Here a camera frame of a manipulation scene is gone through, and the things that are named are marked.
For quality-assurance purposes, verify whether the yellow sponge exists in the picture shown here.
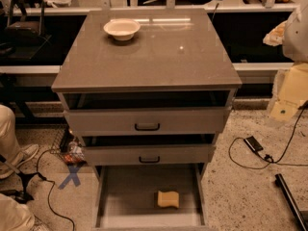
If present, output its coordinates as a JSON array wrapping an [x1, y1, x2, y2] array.
[[157, 191, 180, 208]]

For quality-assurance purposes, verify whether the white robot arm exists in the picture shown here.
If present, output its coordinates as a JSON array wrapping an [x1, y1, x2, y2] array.
[[263, 0, 308, 121]]

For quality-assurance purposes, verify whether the grey drawer cabinet with countertop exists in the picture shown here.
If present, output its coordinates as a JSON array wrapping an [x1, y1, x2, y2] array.
[[51, 8, 243, 231]]

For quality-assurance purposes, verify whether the top grey drawer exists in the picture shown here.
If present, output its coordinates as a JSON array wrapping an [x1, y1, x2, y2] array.
[[63, 90, 233, 136]]

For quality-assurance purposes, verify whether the middle grey drawer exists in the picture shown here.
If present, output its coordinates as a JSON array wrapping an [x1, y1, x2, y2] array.
[[84, 134, 216, 166]]

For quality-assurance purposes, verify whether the open bottom grey drawer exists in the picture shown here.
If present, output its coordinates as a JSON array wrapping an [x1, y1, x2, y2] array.
[[92, 165, 209, 231]]

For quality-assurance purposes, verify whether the white bowl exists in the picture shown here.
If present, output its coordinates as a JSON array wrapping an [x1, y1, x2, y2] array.
[[103, 18, 141, 41]]

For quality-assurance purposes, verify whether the blue tape cross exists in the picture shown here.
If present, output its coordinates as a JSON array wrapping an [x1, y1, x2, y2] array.
[[59, 164, 83, 190]]

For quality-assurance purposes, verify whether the black power adapter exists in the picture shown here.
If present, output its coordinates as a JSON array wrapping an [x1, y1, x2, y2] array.
[[244, 136, 263, 153]]

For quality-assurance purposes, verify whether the black bar on floor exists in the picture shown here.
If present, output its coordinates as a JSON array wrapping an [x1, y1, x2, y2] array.
[[275, 173, 308, 231]]

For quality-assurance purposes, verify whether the black chair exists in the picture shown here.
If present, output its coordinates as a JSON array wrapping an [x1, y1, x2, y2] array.
[[0, 0, 50, 61]]

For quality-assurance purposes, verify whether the beige trouser leg upper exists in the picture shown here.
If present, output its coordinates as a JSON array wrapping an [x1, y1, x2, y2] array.
[[0, 105, 20, 163]]

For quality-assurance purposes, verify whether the beige trouser leg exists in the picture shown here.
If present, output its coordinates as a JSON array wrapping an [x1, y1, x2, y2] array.
[[0, 105, 20, 163], [0, 194, 35, 231]]

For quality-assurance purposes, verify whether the black tripod stand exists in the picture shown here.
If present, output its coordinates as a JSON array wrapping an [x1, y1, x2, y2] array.
[[0, 154, 47, 204]]

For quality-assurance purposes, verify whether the beige trouser leg lower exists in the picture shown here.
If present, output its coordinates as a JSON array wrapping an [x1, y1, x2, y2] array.
[[0, 194, 35, 231]]

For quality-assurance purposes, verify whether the black top drawer handle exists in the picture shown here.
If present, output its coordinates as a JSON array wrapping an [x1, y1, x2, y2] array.
[[134, 123, 161, 131]]

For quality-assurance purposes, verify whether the black drawer handle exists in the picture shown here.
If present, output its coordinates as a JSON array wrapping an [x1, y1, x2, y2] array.
[[134, 123, 161, 131], [139, 156, 161, 164]]

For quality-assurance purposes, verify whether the black middle drawer handle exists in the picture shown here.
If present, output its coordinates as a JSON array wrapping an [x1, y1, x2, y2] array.
[[139, 156, 161, 164]]

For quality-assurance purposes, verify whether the wire basket with items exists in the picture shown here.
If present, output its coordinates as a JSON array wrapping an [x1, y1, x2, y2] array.
[[50, 127, 86, 166]]

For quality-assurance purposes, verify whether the black cable on right floor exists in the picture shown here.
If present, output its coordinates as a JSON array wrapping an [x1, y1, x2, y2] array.
[[228, 100, 308, 170]]

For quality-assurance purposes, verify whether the black cable on floor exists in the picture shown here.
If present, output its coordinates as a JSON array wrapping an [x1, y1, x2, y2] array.
[[228, 100, 308, 170], [36, 148, 76, 231]]

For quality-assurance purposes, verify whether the black cable on left floor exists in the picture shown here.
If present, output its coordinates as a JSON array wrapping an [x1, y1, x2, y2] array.
[[36, 148, 76, 231]]

